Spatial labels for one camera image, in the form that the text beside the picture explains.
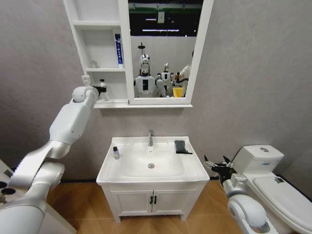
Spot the white wall cabinet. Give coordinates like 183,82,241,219
62,0,215,109

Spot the blue and white tube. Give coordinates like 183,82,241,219
115,33,124,69

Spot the dark grey towel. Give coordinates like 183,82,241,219
174,139,193,155

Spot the cabinet mirror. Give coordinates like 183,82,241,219
127,0,204,98

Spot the white toilet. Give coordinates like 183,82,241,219
231,144,312,234

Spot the white vanity cabinet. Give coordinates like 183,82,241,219
100,180,208,223

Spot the white bottle with black cap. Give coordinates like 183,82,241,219
98,78,108,96

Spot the white toilet lid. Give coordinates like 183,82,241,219
252,175,312,227

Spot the black baseboard strip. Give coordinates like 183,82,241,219
59,179,98,183

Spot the white ceramic washbasin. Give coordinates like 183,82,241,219
96,136,211,186

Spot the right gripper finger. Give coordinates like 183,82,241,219
203,155,216,171
223,156,236,169

